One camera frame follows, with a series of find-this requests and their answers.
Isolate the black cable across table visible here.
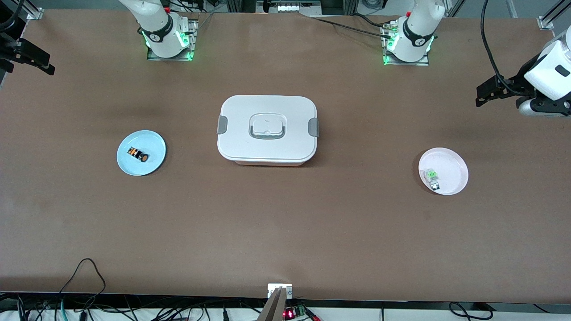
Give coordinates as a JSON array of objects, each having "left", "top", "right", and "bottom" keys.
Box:
[{"left": 308, "top": 13, "right": 394, "bottom": 39}]

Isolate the aluminium frame profile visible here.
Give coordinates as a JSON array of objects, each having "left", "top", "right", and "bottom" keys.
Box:
[
  {"left": 537, "top": 0, "right": 571, "bottom": 30},
  {"left": 9, "top": 0, "right": 44, "bottom": 20}
]

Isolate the pink plate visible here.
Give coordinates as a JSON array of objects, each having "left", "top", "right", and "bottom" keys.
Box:
[{"left": 418, "top": 148, "right": 469, "bottom": 196}]

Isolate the grey camera support bar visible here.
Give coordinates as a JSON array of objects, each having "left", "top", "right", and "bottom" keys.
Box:
[{"left": 257, "top": 288, "right": 289, "bottom": 321}]

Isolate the tangled black cable bundle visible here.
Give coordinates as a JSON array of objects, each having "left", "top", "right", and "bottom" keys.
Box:
[{"left": 0, "top": 293, "right": 268, "bottom": 321}]

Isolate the black coiled cable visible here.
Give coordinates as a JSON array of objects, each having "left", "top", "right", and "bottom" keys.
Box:
[{"left": 449, "top": 302, "right": 494, "bottom": 321}]

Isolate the white lidded lunch box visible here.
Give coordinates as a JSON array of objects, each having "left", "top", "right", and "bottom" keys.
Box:
[{"left": 217, "top": 95, "right": 320, "bottom": 167}]

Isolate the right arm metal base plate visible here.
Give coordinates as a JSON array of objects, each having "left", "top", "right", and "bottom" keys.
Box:
[{"left": 147, "top": 18, "right": 199, "bottom": 61}]

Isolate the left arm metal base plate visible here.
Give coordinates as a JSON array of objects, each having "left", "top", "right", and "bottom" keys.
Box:
[{"left": 382, "top": 22, "right": 430, "bottom": 66}]

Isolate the light blue plate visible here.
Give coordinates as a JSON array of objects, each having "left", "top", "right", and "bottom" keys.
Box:
[{"left": 116, "top": 130, "right": 167, "bottom": 177}]

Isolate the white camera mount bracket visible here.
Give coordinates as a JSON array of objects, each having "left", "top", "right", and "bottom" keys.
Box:
[{"left": 268, "top": 284, "right": 293, "bottom": 299}]

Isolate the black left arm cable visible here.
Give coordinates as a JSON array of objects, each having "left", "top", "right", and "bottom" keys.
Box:
[{"left": 480, "top": 0, "right": 532, "bottom": 97}]

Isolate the black looped cable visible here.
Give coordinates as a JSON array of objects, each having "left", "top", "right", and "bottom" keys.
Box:
[{"left": 58, "top": 258, "right": 107, "bottom": 313}]

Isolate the circuit board with red light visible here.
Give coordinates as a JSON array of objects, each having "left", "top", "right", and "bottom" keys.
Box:
[{"left": 284, "top": 305, "right": 309, "bottom": 320}]

